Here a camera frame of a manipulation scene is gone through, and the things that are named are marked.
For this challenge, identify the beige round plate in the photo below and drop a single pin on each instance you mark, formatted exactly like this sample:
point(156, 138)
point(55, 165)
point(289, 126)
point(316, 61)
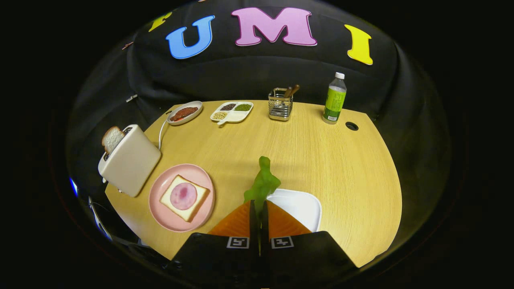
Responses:
point(196, 114)

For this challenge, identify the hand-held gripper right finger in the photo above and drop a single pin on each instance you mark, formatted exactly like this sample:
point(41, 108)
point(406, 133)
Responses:
point(265, 224)

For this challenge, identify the green label plastic bottle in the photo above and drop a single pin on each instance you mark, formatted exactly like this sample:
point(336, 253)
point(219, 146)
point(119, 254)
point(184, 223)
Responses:
point(334, 100)

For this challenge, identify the white divided tray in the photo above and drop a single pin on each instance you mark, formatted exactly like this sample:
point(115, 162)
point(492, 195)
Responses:
point(239, 116)

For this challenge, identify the bread slice under ham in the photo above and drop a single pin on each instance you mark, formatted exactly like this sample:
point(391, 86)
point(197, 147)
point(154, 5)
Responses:
point(188, 214)

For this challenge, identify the white rounded rectangular plate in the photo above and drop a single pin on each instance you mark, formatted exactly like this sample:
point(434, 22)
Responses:
point(299, 208)

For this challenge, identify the copper cloth clip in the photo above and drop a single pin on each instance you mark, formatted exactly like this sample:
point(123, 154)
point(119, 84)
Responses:
point(127, 45)

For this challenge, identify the silver cloth clip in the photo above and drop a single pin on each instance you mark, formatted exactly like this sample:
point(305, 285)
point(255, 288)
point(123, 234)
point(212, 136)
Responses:
point(131, 98)

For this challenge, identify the pink ham slice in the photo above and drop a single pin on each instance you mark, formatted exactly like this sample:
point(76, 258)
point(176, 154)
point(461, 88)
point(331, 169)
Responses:
point(183, 196)

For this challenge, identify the black backdrop cloth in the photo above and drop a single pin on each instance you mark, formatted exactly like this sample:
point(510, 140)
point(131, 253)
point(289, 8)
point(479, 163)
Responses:
point(241, 76)

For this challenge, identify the white toaster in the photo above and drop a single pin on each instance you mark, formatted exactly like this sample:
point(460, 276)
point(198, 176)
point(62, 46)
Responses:
point(132, 160)

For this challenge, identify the pile of green beans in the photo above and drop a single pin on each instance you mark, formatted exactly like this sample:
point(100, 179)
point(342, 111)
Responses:
point(243, 107)

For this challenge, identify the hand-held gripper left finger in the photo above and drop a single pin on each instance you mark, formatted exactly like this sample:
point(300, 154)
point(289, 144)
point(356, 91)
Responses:
point(253, 224)

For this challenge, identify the pink round plate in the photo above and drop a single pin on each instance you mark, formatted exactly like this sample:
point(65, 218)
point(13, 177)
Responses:
point(160, 208)

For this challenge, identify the plain toast bread slice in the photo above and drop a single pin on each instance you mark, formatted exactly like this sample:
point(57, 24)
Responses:
point(112, 139)

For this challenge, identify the brown meat steak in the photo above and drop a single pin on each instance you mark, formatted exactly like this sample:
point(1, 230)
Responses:
point(184, 113)

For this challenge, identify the pile of dark beans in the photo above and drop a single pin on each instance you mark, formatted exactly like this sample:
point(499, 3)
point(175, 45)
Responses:
point(228, 106)

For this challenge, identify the pile of yellow beans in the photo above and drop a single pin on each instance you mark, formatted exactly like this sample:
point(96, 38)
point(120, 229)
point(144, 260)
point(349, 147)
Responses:
point(219, 115)

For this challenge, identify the green lettuce leaf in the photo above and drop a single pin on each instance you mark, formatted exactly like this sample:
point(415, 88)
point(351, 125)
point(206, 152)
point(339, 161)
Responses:
point(263, 184)

